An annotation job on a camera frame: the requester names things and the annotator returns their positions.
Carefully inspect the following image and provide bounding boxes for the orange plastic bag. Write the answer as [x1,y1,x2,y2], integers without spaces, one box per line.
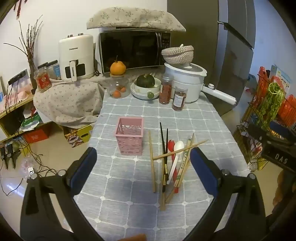
[277,95,296,129]
[257,67,270,93]

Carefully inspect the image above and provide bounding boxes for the black microwave oven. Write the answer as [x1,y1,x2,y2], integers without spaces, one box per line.
[99,29,171,74]

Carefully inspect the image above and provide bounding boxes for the large orange with stem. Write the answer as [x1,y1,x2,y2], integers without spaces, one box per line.
[110,56,127,76]

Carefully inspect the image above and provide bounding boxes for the white plastic spoon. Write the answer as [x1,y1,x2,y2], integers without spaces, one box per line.
[166,141,185,184]

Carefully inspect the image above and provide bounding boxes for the woven rope basket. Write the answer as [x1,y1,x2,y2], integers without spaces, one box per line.
[161,45,194,64]

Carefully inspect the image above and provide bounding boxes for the white electric pot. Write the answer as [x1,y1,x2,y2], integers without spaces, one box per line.
[164,62,237,106]

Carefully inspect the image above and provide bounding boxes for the red label jar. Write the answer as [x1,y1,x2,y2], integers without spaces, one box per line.
[34,68,52,93]

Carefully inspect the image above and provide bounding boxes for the floral cloth cover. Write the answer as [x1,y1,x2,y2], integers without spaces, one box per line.
[87,6,186,32]

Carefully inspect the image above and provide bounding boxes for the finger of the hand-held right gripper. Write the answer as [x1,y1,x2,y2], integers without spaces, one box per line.
[246,125,271,144]
[269,121,296,141]

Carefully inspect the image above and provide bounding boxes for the grey checked tablecloth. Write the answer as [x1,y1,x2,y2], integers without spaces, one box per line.
[72,89,251,241]

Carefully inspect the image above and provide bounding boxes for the patterned yellow cardboard box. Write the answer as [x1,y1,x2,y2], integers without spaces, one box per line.
[64,125,93,147]

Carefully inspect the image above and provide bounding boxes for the person's right hand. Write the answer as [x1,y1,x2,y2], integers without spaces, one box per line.
[273,170,288,208]

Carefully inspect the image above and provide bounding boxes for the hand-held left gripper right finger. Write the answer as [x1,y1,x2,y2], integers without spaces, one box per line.
[185,147,273,241]

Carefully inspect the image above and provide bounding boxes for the grey refrigerator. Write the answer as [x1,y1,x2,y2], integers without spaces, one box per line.
[167,0,256,116]

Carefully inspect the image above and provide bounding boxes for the clear jar black lid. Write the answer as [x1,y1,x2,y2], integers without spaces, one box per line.
[46,60,61,80]

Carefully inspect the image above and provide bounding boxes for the clear glass jar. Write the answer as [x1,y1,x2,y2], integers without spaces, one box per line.
[107,74,131,99]

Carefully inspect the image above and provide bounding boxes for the person's left hand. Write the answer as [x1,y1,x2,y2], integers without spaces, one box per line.
[123,234,147,241]

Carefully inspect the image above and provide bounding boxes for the dried branches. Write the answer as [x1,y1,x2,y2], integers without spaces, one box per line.
[3,15,43,70]

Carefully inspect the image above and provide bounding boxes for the black wire rack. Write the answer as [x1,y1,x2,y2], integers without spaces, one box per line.
[233,67,296,172]

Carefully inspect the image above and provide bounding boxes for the wooden shelf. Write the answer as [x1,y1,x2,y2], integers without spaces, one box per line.
[0,93,35,139]

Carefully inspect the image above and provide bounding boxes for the white air fryer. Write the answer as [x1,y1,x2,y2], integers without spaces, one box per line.
[58,33,95,81]

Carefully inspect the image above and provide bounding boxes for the paper-wrapped chopsticks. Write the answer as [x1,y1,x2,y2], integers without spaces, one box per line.
[173,138,192,188]

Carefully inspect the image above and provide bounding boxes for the pink plastic utensil basket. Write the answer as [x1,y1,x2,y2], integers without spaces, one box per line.
[114,117,144,155]

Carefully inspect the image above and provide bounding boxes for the labelled jar with dried fruit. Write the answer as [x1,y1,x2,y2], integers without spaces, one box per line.
[171,86,188,111]

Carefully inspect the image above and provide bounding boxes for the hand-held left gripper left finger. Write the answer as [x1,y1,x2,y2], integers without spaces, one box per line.
[20,147,104,241]

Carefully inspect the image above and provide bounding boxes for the green string bundle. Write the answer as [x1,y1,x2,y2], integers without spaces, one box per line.
[257,82,285,126]

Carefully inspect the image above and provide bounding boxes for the blue and white box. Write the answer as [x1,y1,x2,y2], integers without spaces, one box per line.
[270,64,292,93]

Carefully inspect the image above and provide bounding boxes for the black floor cables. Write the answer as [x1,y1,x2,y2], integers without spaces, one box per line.
[0,134,58,197]

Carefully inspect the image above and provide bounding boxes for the large floral cloth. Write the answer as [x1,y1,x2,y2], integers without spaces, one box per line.
[33,76,105,129]

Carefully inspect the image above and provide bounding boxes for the red box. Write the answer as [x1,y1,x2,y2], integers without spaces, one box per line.
[23,129,49,144]

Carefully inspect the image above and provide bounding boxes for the spice jar with red contents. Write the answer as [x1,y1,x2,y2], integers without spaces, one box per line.
[159,74,174,105]

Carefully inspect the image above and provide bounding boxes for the green squash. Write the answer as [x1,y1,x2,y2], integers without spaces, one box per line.
[136,74,155,88]

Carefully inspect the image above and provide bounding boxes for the red plastic spoon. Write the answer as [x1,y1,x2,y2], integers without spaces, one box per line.
[167,139,180,194]

